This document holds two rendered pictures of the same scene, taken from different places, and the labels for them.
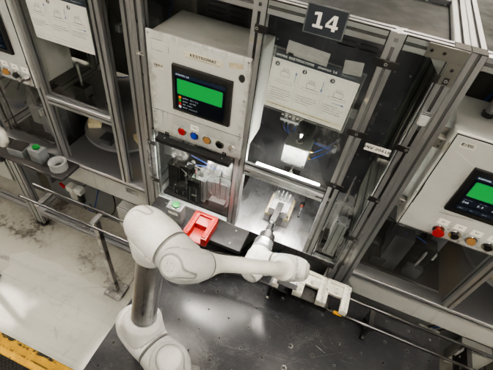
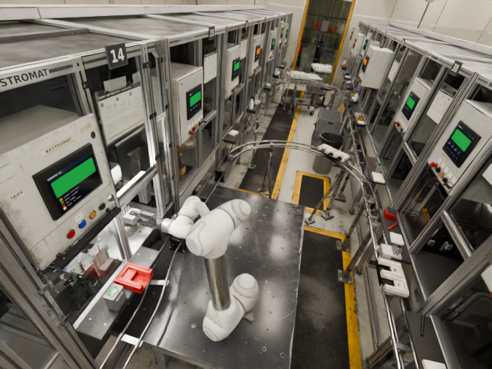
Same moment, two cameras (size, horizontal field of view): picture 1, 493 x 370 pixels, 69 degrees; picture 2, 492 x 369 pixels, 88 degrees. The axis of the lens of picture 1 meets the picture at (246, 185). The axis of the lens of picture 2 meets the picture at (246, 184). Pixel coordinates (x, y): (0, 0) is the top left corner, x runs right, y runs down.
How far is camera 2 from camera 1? 1.19 m
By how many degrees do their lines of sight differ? 68
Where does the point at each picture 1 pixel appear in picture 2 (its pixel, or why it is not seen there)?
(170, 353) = (244, 280)
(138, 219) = (209, 229)
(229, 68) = (82, 134)
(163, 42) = (11, 163)
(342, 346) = not seen: hidden behind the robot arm
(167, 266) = (245, 208)
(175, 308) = (191, 312)
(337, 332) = not seen: hidden behind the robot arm
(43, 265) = not seen: outside the picture
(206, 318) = (199, 288)
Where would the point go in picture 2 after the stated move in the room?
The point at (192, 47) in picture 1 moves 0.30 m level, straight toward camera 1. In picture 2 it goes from (45, 142) to (143, 140)
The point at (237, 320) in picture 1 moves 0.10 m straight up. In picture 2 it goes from (200, 269) to (199, 260)
